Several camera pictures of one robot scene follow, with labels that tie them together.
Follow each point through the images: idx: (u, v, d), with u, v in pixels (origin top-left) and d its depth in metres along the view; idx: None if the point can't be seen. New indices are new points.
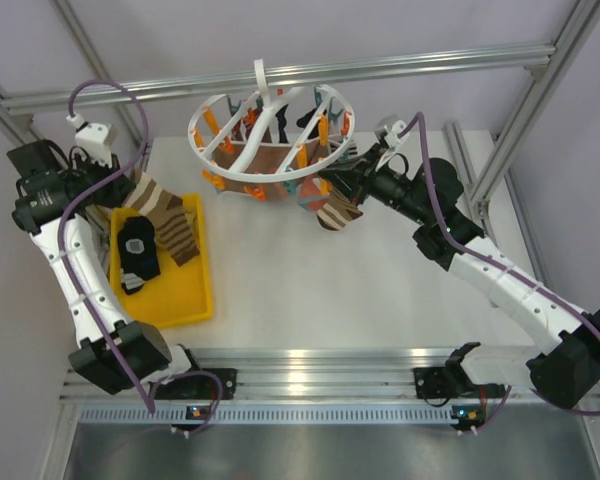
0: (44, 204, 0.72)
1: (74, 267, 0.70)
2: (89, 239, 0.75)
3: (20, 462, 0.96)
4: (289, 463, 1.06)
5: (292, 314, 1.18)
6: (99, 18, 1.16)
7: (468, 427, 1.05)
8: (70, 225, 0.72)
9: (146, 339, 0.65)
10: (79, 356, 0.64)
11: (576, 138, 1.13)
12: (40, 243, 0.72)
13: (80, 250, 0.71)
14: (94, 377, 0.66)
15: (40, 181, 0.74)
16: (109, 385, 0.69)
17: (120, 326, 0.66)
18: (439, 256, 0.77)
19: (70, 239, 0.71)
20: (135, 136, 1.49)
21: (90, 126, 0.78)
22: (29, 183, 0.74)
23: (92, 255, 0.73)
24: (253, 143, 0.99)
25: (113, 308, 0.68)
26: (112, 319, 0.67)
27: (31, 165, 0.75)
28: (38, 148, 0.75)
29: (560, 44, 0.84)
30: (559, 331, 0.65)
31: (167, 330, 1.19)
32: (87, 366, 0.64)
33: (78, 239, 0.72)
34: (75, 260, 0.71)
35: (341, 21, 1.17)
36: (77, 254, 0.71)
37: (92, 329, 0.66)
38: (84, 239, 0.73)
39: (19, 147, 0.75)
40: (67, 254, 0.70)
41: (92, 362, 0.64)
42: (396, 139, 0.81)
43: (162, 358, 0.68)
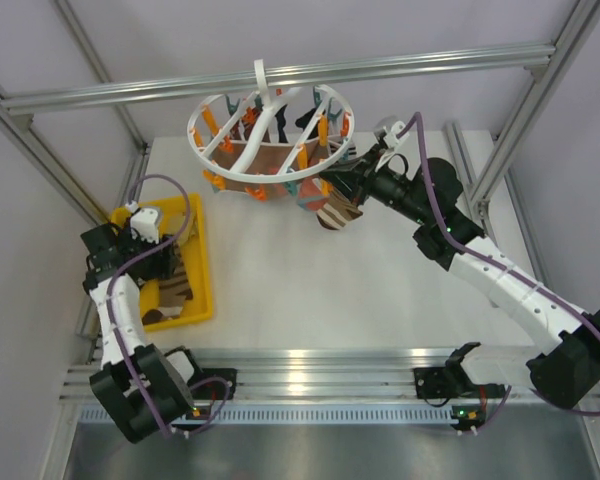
0: (107, 270, 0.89)
1: (114, 309, 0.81)
2: (133, 293, 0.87)
3: (20, 463, 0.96)
4: (289, 463, 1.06)
5: (292, 314, 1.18)
6: (98, 17, 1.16)
7: (468, 427, 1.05)
8: (120, 280, 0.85)
9: (158, 362, 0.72)
10: (100, 375, 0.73)
11: (577, 138, 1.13)
12: (94, 293, 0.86)
13: (123, 299, 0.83)
14: (110, 407, 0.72)
15: (105, 256, 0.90)
16: (126, 421, 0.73)
17: (137, 349, 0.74)
18: (440, 256, 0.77)
19: (117, 289, 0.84)
20: (135, 136, 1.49)
21: (142, 211, 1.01)
22: (97, 258, 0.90)
23: (131, 303, 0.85)
24: (253, 142, 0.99)
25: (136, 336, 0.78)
26: (133, 345, 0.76)
27: (98, 244, 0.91)
28: (106, 230, 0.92)
29: (560, 44, 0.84)
30: (558, 330, 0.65)
31: (167, 330, 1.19)
32: (105, 389, 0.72)
33: (123, 288, 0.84)
34: (115, 304, 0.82)
35: (341, 21, 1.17)
36: (120, 301, 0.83)
37: (114, 352, 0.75)
38: (128, 288, 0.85)
39: (90, 230, 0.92)
40: (111, 298, 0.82)
41: (110, 383, 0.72)
42: (395, 140, 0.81)
43: (175, 389, 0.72)
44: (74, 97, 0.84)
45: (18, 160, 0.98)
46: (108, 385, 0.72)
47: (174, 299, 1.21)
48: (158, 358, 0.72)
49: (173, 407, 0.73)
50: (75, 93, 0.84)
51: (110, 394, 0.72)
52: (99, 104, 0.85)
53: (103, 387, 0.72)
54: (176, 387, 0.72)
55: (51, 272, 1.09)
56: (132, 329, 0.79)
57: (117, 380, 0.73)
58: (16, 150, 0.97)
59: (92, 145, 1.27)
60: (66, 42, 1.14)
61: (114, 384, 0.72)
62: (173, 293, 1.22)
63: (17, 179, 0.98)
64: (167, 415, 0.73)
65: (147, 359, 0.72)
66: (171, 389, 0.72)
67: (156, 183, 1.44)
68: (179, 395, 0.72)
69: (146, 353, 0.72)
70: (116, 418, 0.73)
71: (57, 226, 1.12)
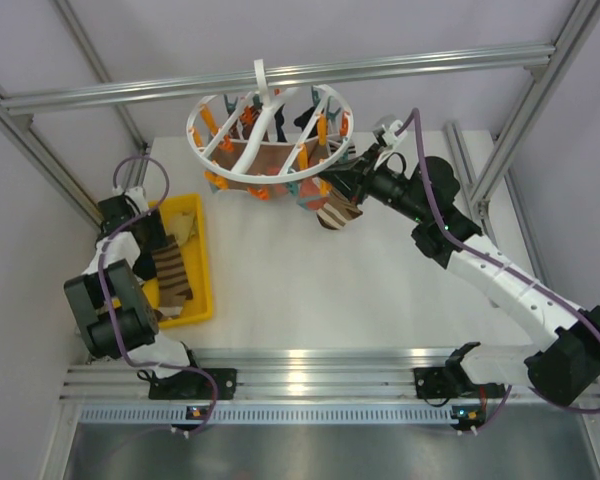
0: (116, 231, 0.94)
1: (108, 247, 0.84)
2: (132, 248, 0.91)
3: (20, 464, 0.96)
4: (289, 463, 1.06)
5: (292, 314, 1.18)
6: (98, 18, 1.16)
7: (468, 427, 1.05)
8: (123, 232, 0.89)
9: (126, 271, 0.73)
10: (75, 278, 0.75)
11: (576, 138, 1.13)
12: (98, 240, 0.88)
13: (121, 240, 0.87)
14: (78, 310, 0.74)
15: (117, 222, 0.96)
16: (87, 329, 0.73)
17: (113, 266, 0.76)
18: (437, 254, 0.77)
19: (118, 234, 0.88)
20: (135, 136, 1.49)
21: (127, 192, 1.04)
22: (109, 225, 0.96)
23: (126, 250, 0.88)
24: (253, 142, 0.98)
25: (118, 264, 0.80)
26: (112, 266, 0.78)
27: (111, 212, 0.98)
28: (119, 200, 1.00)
29: (560, 45, 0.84)
30: (555, 327, 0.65)
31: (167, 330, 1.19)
32: (75, 291, 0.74)
33: (122, 237, 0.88)
34: (111, 245, 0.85)
35: (341, 21, 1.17)
36: (117, 241, 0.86)
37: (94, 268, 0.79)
38: (127, 242, 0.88)
39: (104, 200, 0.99)
40: (108, 241, 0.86)
41: (80, 286, 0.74)
42: (393, 137, 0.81)
43: (138, 304, 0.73)
44: (74, 97, 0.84)
45: (18, 160, 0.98)
46: (79, 288, 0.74)
47: (173, 298, 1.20)
48: (127, 270, 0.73)
49: (133, 324, 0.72)
50: (75, 93, 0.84)
51: (80, 297, 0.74)
52: (99, 104, 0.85)
53: (74, 289, 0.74)
54: (140, 302, 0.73)
55: (51, 272, 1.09)
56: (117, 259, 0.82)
57: (89, 286, 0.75)
58: (16, 150, 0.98)
59: (92, 145, 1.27)
60: (66, 43, 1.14)
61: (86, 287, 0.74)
62: (174, 293, 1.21)
63: (17, 179, 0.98)
64: (127, 332, 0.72)
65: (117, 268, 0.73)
66: (134, 303, 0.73)
67: (157, 183, 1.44)
68: (141, 310, 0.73)
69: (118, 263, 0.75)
70: (81, 325, 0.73)
71: (57, 226, 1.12)
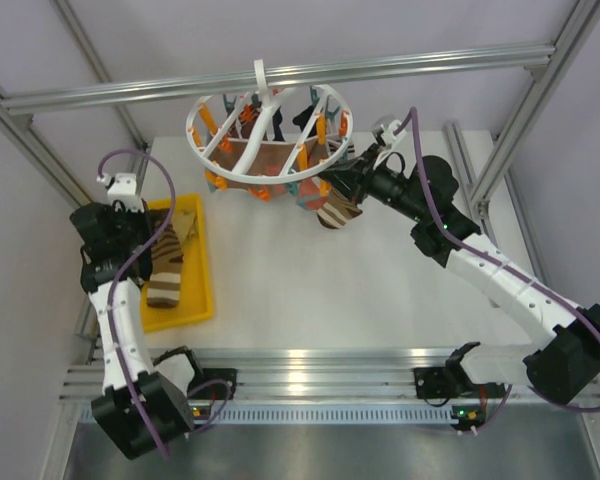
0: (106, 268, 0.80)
1: (116, 321, 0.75)
2: (136, 298, 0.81)
3: (20, 464, 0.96)
4: (289, 463, 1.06)
5: (292, 314, 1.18)
6: (98, 17, 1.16)
7: (468, 427, 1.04)
8: (120, 284, 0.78)
9: (163, 391, 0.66)
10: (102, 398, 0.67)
11: (577, 139, 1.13)
12: (95, 299, 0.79)
13: (125, 307, 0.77)
14: (111, 431, 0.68)
15: (102, 248, 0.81)
16: (125, 440, 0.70)
17: (142, 375, 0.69)
18: (436, 253, 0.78)
19: (117, 298, 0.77)
20: (135, 136, 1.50)
21: (118, 181, 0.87)
22: (92, 250, 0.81)
23: (135, 316, 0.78)
24: (254, 142, 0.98)
25: (140, 359, 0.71)
26: (137, 368, 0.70)
27: (94, 236, 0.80)
28: (100, 219, 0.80)
29: (560, 45, 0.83)
30: (553, 325, 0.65)
31: (167, 330, 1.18)
32: (107, 414, 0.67)
33: (124, 296, 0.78)
34: (118, 315, 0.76)
35: (341, 21, 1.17)
36: (121, 310, 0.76)
37: (118, 377, 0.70)
38: (130, 295, 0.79)
39: (83, 218, 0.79)
40: (113, 309, 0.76)
41: (112, 409, 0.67)
42: (392, 136, 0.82)
43: (180, 416, 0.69)
44: (74, 97, 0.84)
45: (18, 160, 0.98)
46: (109, 411, 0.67)
47: (168, 266, 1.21)
48: (163, 388, 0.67)
49: (176, 428, 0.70)
50: (76, 93, 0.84)
51: (113, 425, 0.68)
52: (100, 105, 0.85)
53: (104, 414, 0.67)
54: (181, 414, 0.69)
55: (51, 272, 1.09)
56: (136, 349, 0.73)
57: (120, 410, 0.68)
58: (16, 150, 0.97)
59: (92, 146, 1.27)
60: (65, 43, 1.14)
61: (117, 413, 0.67)
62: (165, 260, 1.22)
63: (17, 179, 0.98)
64: (168, 436, 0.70)
65: (151, 387, 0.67)
66: (176, 417, 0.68)
67: (157, 183, 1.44)
68: (183, 419, 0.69)
69: (151, 380, 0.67)
70: (118, 442, 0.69)
71: (56, 226, 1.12)
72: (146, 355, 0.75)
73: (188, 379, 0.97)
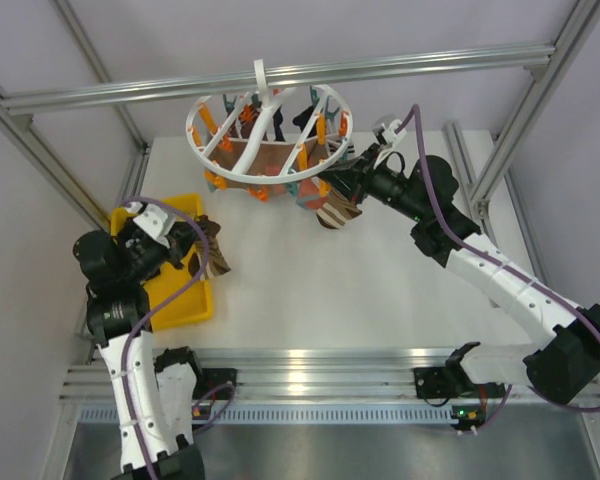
0: (116, 314, 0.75)
1: (131, 388, 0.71)
2: (151, 355, 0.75)
3: (20, 464, 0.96)
4: (289, 463, 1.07)
5: (292, 314, 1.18)
6: (98, 17, 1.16)
7: (468, 427, 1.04)
8: (135, 341, 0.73)
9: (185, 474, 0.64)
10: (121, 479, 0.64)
11: (577, 139, 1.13)
12: (106, 355, 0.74)
13: (140, 372, 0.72)
14: None
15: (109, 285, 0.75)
16: None
17: (162, 456, 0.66)
18: (437, 253, 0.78)
19: (131, 360, 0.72)
20: (135, 136, 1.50)
21: (147, 214, 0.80)
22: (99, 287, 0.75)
23: (151, 379, 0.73)
24: (254, 142, 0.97)
25: (159, 437, 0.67)
26: (155, 447, 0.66)
27: (102, 277, 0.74)
28: (109, 259, 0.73)
29: (560, 44, 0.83)
30: (553, 325, 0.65)
31: (167, 331, 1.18)
32: None
33: (139, 358, 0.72)
34: (132, 380, 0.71)
35: (341, 21, 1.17)
36: (136, 376, 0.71)
37: (136, 456, 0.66)
38: (145, 355, 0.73)
39: (89, 259, 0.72)
40: (128, 373, 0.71)
41: None
42: (393, 135, 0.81)
43: None
44: (74, 97, 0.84)
45: (18, 160, 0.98)
46: None
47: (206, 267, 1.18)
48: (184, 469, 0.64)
49: None
50: (76, 93, 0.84)
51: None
52: (100, 105, 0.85)
53: None
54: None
55: (51, 272, 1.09)
56: (154, 423, 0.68)
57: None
58: (16, 150, 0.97)
59: (92, 146, 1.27)
60: (66, 42, 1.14)
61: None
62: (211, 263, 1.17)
63: (17, 179, 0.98)
64: None
65: (172, 470, 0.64)
66: None
67: (157, 183, 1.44)
68: None
69: (173, 462, 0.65)
70: None
71: (56, 226, 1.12)
72: (165, 426, 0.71)
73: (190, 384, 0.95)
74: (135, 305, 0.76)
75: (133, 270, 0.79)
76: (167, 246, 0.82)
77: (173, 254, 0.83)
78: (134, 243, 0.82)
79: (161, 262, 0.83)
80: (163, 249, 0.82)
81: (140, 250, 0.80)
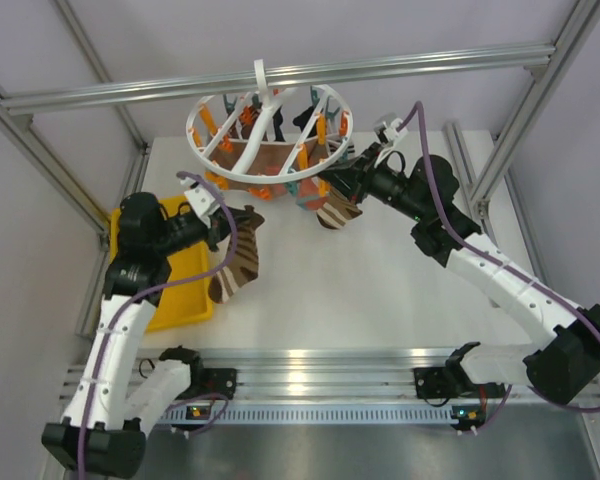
0: (130, 276, 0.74)
1: (106, 348, 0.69)
2: (143, 327, 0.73)
3: (19, 465, 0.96)
4: (289, 463, 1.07)
5: (292, 314, 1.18)
6: (98, 17, 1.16)
7: (468, 427, 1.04)
8: (132, 307, 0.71)
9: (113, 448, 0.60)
10: (52, 430, 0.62)
11: (577, 139, 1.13)
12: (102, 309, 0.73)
13: (123, 337, 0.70)
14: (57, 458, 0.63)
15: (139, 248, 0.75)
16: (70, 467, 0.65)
17: (98, 427, 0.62)
18: (437, 253, 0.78)
19: (120, 322, 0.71)
20: (135, 136, 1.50)
21: (197, 190, 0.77)
22: (128, 247, 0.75)
23: (130, 349, 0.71)
24: (254, 142, 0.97)
25: (106, 406, 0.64)
26: (98, 415, 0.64)
27: (134, 237, 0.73)
28: (145, 222, 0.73)
29: (560, 44, 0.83)
30: (553, 325, 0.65)
31: (169, 331, 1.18)
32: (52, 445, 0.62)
33: (128, 325, 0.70)
34: (111, 342, 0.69)
35: (341, 21, 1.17)
36: (117, 339, 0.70)
37: (78, 413, 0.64)
38: (135, 325, 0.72)
39: (129, 215, 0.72)
40: (110, 334, 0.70)
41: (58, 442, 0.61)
42: (394, 133, 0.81)
43: (124, 470, 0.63)
44: (75, 97, 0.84)
45: (18, 160, 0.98)
46: (57, 443, 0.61)
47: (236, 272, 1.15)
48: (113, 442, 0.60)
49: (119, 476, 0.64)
50: (76, 93, 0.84)
51: (60, 455, 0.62)
52: (100, 105, 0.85)
53: (50, 443, 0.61)
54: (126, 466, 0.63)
55: (50, 272, 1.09)
56: (108, 392, 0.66)
57: (70, 445, 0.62)
58: (16, 150, 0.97)
59: (92, 146, 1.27)
60: (65, 42, 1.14)
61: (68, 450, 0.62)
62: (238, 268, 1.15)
63: (17, 179, 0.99)
64: None
65: (101, 439, 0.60)
66: (120, 470, 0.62)
67: (157, 183, 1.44)
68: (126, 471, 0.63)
69: (104, 434, 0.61)
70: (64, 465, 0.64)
71: (56, 226, 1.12)
72: (121, 399, 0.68)
73: (184, 389, 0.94)
74: (149, 276, 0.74)
75: (168, 240, 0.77)
76: (208, 226, 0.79)
77: (212, 236, 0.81)
78: (181, 213, 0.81)
79: (200, 239, 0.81)
80: (204, 227, 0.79)
81: (182, 223, 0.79)
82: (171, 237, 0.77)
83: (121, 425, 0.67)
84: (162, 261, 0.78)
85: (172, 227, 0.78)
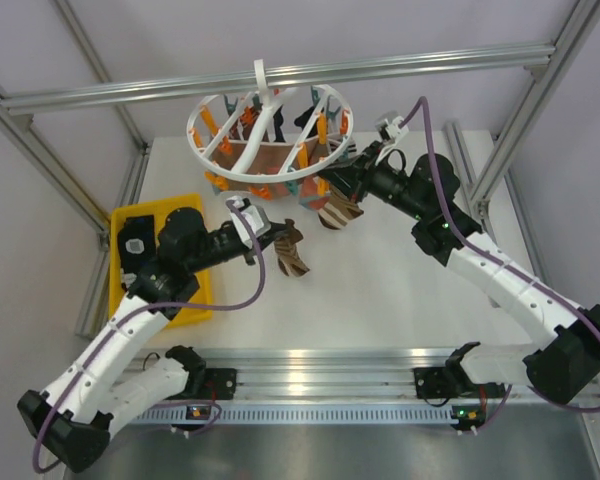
0: (156, 284, 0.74)
1: (105, 344, 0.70)
2: (149, 334, 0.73)
3: (19, 465, 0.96)
4: (289, 463, 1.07)
5: (292, 314, 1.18)
6: (97, 17, 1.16)
7: (468, 427, 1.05)
8: (144, 314, 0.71)
9: (71, 439, 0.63)
10: (30, 397, 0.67)
11: (577, 139, 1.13)
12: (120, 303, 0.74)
13: (125, 339, 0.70)
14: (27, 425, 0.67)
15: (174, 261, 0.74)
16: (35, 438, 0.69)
17: (65, 416, 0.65)
18: (437, 252, 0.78)
19: (128, 324, 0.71)
20: (135, 136, 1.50)
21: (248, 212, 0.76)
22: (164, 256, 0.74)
23: (128, 351, 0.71)
24: (254, 142, 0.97)
25: (82, 400, 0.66)
26: (71, 404, 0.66)
27: (170, 251, 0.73)
28: (181, 240, 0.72)
29: (560, 44, 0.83)
30: (554, 325, 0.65)
31: (170, 332, 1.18)
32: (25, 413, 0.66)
33: (134, 329, 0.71)
34: (112, 340, 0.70)
35: (341, 21, 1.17)
36: (119, 339, 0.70)
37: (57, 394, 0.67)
38: (142, 331, 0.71)
39: (169, 230, 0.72)
40: (114, 332, 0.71)
41: (30, 413, 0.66)
42: (396, 129, 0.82)
43: (74, 463, 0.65)
44: (75, 97, 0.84)
45: (18, 160, 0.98)
46: (29, 413, 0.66)
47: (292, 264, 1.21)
48: (73, 434, 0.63)
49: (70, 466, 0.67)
50: (76, 93, 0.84)
51: (28, 424, 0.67)
52: (100, 105, 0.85)
53: (24, 410, 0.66)
54: (77, 460, 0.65)
55: (50, 273, 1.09)
56: (89, 385, 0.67)
57: (39, 418, 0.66)
58: (16, 150, 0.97)
59: (92, 146, 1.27)
60: (65, 42, 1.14)
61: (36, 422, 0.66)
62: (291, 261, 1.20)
63: (17, 179, 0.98)
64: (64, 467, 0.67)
65: (63, 428, 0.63)
66: (70, 461, 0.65)
67: (157, 183, 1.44)
68: (76, 465, 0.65)
69: (68, 423, 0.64)
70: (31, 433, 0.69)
71: (57, 226, 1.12)
72: (101, 396, 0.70)
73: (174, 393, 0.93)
74: (173, 291, 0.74)
75: (205, 255, 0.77)
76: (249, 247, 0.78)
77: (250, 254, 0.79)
78: (226, 225, 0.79)
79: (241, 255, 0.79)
80: (243, 246, 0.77)
81: (223, 238, 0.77)
82: (208, 253, 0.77)
83: (90, 420, 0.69)
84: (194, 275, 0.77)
85: (212, 242, 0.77)
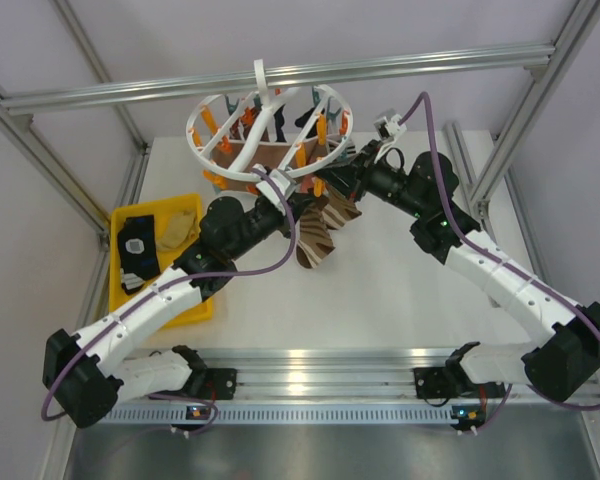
0: (196, 264, 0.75)
1: (144, 302, 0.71)
2: (184, 307, 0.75)
3: (20, 465, 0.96)
4: (289, 463, 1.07)
5: (292, 314, 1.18)
6: (98, 17, 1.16)
7: (468, 427, 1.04)
8: (184, 284, 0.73)
9: (90, 384, 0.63)
10: (59, 337, 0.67)
11: (577, 139, 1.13)
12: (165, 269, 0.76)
13: (161, 303, 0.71)
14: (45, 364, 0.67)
15: (211, 242, 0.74)
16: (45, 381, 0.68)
17: (91, 360, 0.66)
18: (436, 250, 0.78)
19: (168, 290, 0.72)
20: (135, 136, 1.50)
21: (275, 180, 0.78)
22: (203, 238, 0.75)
23: (163, 316, 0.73)
24: (252, 142, 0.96)
25: (111, 349, 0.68)
26: (100, 350, 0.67)
27: (209, 236, 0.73)
28: (225, 227, 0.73)
29: (560, 44, 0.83)
30: (552, 323, 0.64)
31: (173, 332, 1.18)
32: (49, 352, 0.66)
33: (172, 296, 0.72)
34: (151, 300, 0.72)
35: (341, 21, 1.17)
36: (155, 302, 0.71)
37: (89, 337, 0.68)
38: (178, 301, 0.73)
39: (211, 216, 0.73)
40: (154, 294, 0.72)
41: (54, 353, 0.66)
42: (396, 126, 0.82)
43: (80, 411, 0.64)
44: (74, 97, 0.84)
45: (18, 160, 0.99)
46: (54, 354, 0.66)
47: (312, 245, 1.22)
48: (94, 380, 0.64)
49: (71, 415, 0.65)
50: (75, 93, 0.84)
51: (49, 364, 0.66)
52: (99, 104, 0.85)
53: (51, 348, 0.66)
54: (85, 408, 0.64)
55: (49, 273, 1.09)
56: (120, 338, 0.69)
57: (63, 360, 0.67)
58: (16, 149, 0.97)
59: (92, 146, 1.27)
60: (65, 42, 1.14)
61: (58, 363, 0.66)
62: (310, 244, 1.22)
63: (17, 180, 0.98)
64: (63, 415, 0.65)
65: (86, 372, 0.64)
66: (76, 406, 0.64)
67: (157, 183, 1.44)
68: (80, 414, 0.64)
69: (92, 369, 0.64)
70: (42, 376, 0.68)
71: (56, 226, 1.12)
72: (126, 350, 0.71)
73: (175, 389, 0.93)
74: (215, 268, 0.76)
75: (244, 233, 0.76)
76: (283, 217, 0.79)
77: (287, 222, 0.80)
78: (255, 204, 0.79)
79: (273, 231, 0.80)
80: (278, 217, 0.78)
81: (258, 215, 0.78)
82: (246, 229, 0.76)
83: (106, 375, 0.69)
84: (234, 258, 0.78)
85: (250, 222, 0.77)
